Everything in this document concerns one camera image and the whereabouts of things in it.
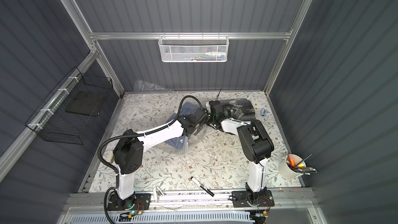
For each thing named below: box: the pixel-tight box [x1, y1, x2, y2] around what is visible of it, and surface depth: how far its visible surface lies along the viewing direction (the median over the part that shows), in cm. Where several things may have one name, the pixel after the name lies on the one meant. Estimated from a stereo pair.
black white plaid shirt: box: [222, 98, 257, 121], surface depth 107 cm
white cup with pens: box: [278, 154, 318, 180], surface depth 77 cm
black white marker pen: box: [190, 176, 215, 198], surface depth 78 cm
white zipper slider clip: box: [155, 185, 164, 197], surface depth 77 cm
